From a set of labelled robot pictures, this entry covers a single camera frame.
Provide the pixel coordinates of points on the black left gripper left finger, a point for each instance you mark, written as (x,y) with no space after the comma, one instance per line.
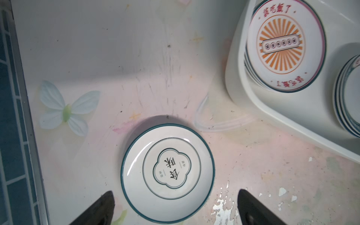
(99,213)

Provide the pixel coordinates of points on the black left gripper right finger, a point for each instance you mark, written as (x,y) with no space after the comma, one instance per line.
(253,212)

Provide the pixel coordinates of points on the white clover plate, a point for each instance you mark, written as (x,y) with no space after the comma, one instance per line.
(167,173)

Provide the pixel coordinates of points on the orange sunburst plate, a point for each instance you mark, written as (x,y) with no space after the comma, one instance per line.
(286,45)
(251,72)
(337,109)

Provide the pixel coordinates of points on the green rim plate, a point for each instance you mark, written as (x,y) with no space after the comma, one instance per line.
(348,95)

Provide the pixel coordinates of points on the white plastic bin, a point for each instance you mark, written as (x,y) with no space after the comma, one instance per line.
(310,112)

